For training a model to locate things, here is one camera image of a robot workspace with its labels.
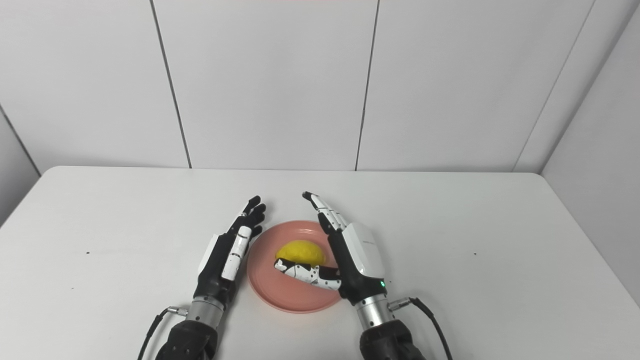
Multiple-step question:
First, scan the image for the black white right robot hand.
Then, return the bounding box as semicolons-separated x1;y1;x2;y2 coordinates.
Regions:
273;191;389;306

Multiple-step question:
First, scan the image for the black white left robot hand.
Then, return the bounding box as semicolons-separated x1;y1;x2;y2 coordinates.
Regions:
193;195;267;307

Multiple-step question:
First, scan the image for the yellow lemon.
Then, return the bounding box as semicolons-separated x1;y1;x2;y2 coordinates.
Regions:
275;240;327;267

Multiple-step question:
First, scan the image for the pink round plate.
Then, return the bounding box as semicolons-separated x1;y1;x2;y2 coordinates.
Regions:
246;220;351;314

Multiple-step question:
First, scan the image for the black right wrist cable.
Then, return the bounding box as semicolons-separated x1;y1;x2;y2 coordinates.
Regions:
388;297;454;360

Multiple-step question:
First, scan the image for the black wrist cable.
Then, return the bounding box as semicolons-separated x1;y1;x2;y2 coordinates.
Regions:
137;306;189;360
388;297;454;360

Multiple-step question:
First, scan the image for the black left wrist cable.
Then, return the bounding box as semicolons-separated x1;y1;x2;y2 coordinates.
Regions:
137;306;189;360

